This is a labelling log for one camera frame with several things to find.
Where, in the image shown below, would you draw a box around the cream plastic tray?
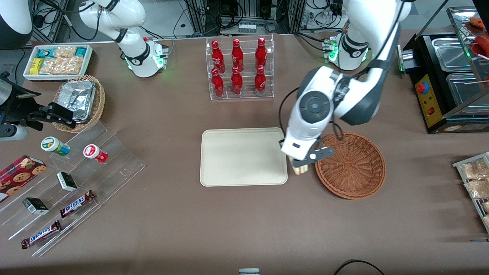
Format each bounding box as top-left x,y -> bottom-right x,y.
201,128 -> 288,187

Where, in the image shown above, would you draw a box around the triangular sandwich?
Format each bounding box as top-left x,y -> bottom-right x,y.
291,156 -> 309,176

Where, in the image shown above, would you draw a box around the red cookie box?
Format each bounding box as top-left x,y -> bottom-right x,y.
0,155 -> 47,203

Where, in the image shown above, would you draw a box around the clear acrylic stepped display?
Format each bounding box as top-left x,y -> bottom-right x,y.
0,121 -> 146,257

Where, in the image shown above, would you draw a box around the yellow snack packet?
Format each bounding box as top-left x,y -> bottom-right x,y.
30,58 -> 45,76

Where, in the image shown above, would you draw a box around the light wicker basket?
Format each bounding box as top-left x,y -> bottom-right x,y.
53,74 -> 106,134

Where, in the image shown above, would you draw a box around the black hot food machine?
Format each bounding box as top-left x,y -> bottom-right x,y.
397,6 -> 489,134

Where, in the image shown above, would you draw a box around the small clear cracker bag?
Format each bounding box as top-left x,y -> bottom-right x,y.
53,46 -> 77,59

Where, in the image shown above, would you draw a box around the green lid yogurt cup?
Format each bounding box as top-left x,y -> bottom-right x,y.
40,136 -> 71,157

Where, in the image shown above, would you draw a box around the large clear cracker bag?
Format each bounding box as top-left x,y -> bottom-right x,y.
39,56 -> 84,76

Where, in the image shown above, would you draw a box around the red lid yogurt cup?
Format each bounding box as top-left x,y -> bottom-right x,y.
83,144 -> 109,164

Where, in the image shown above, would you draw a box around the Snickers bar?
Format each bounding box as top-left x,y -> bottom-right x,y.
21,220 -> 62,250
59,189 -> 96,218

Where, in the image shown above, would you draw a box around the small black box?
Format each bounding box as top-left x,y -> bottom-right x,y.
56,171 -> 78,193
22,197 -> 50,215

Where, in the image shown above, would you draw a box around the black floor cable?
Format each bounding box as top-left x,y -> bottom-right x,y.
333,259 -> 385,275

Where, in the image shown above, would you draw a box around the red soda bottle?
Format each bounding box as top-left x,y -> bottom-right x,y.
255,37 -> 268,70
211,40 -> 226,74
211,68 -> 225,97
231,39 -> 244,72
254,66 -> 267,95
231,67 -> 244,96

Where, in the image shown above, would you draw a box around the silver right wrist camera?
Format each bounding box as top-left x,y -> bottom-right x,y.
0,124 -> 29,142

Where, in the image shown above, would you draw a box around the brown wicker basket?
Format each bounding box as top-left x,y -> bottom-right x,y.
314,131 -> 387,200

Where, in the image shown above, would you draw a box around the tray of packaged snacks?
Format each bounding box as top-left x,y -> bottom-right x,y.
452,152 -> 489,234

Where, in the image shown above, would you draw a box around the aluminium foil containers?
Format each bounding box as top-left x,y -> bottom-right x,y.
57,80 -> 97,123

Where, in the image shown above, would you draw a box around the white snack bin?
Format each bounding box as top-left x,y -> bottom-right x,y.
23,44 -> 94,82

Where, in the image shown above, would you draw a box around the clear acrylic bottle rack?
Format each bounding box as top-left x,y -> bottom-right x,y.
206,34 -> 275,101

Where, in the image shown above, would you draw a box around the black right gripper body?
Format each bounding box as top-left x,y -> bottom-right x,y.
0,73 -> 43,128

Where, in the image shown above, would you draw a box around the steel food pan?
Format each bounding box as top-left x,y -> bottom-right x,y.
431,37 -> 475,73
446,73 -> 489,108

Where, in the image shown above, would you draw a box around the red sausage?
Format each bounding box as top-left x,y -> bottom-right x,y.
474,35 -> 489,57

